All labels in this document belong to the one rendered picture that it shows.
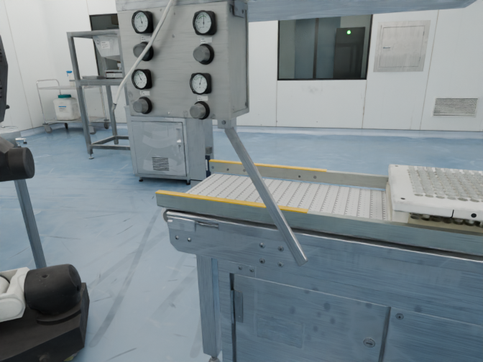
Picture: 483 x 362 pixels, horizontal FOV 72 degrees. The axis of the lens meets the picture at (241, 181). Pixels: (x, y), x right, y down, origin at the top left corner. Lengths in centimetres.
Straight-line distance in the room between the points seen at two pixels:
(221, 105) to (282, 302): 48
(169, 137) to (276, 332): 255
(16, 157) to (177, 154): 204
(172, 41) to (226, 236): 40
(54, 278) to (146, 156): 206
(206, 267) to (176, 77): 72
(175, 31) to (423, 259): 59
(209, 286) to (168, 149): 219
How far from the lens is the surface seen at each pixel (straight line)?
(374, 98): 571
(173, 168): 329
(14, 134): 195
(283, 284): 81
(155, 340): 163
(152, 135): 330
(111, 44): 439
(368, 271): 69
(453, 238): 66
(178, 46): 64
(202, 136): 100
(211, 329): 135
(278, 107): 574
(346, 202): 80
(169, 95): 66
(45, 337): 154
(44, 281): 154
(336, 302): 80
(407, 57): 571
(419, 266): 69
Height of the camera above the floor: 111
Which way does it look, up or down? 19 degrees down
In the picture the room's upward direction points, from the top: 1 degrees counter-clockwise
